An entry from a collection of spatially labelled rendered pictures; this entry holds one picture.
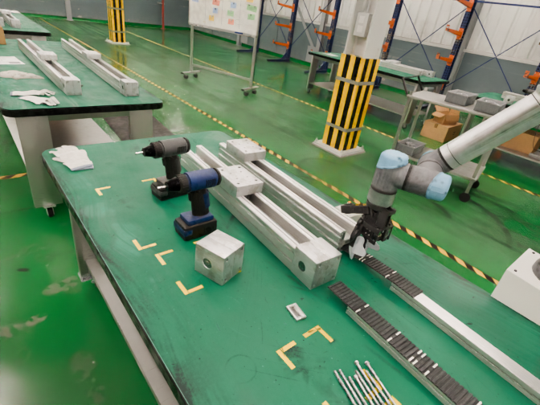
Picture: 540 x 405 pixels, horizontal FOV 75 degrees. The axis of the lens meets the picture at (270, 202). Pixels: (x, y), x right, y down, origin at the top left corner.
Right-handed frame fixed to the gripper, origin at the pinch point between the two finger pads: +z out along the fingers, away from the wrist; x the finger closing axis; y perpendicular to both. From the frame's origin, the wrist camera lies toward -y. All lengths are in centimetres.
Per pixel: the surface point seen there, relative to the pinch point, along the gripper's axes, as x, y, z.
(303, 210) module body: -4.0, -23.3, -3.7
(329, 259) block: -19.3, 4.5, -7.3
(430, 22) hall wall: 718, -446, -80
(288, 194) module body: -4.9, -31.6, -5.9
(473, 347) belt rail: -2.0, 40.5, 0.2
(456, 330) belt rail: -2.0, 35.7, -0.8
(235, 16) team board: 263, -521, -41
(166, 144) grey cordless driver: -40, -59, -19
